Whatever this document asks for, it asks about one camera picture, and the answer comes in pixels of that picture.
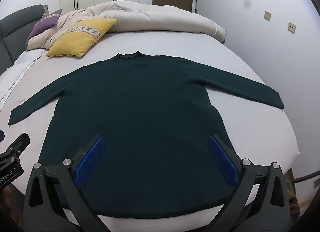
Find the purple pillow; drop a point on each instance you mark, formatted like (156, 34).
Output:
(42, 25)

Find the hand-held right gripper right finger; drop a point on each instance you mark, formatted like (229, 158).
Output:
(222, 159)

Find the white pillow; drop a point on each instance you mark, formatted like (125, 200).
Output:
(15, 76)

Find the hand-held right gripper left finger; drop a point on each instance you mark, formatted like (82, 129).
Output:
(91, 159)

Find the dark green sweater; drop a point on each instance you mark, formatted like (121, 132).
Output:
(140, 102)

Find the beige duvet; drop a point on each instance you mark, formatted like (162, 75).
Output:
(155, 19)

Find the bed with white sheet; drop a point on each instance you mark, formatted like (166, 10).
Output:
(250, 127)

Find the grey padded headboard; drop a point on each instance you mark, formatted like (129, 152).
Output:
(17, 24)

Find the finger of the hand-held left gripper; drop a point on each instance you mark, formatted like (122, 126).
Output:
(1, 137)
(18, 143)

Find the beige wall socket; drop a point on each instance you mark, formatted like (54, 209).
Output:
(268, 15)
(291, 27)

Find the yellow pillow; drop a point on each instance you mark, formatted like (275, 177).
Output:
(75, 41)

